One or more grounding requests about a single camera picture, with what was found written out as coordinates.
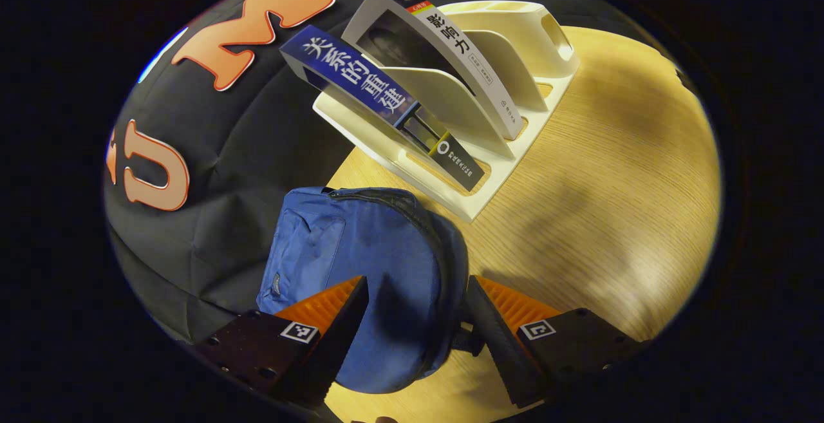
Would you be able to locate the white portrait cover book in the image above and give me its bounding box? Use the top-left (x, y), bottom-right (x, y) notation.
top-left (341, 0), bottom-right (525, 140)

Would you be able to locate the cream plastic bookshelf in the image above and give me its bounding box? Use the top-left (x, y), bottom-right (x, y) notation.
top-left (312, 0), bottom-right (580, 223)

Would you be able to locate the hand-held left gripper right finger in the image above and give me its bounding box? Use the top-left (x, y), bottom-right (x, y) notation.
top-left (465, 274), bottom-right (646, 409)

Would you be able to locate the blue cover book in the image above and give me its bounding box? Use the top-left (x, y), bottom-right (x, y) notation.
top-left (279, 24), bottom-right (485, 192)

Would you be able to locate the blue schoolbag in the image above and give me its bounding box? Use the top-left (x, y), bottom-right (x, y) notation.
top-left (256, 186), bottom-right (483, 395)

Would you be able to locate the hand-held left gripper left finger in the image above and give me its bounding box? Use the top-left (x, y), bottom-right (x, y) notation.
top-left (192, 275), bottom-right (370, 411)

